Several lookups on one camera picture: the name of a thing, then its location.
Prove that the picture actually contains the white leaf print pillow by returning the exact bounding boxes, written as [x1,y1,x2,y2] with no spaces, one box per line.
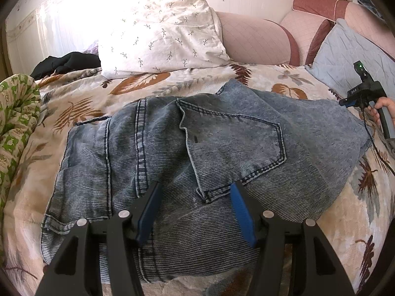
[97,0,231,80]

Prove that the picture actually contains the black cloth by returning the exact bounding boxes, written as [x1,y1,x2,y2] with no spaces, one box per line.
[30,51,102,81]

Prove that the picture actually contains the blue denim pants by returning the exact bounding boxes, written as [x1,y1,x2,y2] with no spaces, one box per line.
[40,78,372,284]

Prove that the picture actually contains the thin black cable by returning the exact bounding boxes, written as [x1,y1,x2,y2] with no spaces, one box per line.
[362,107,385,170]

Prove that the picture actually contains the green patterned quilt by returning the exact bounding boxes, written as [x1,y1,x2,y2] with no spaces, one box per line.
[0,73,42,204]

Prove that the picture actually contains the light blue quilted pillow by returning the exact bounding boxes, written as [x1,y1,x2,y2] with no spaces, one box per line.
[305,18,395,105]

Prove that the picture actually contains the leaf print fleece blanket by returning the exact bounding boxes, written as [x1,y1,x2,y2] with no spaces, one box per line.
[0,63,395,296]

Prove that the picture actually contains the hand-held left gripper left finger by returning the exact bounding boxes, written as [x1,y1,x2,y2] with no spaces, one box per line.
[35,181,162,296]

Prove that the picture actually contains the person's right hand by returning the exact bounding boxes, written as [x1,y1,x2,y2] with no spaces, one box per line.
[367,96,395,128]

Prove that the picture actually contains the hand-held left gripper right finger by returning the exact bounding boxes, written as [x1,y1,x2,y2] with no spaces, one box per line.
[230,181,360,296]

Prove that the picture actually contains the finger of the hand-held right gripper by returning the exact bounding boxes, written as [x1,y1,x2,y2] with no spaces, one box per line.
[338,96,359,108]

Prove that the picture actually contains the pink quilted headboard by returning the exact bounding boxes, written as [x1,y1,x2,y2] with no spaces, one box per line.
[214,0,395,67]

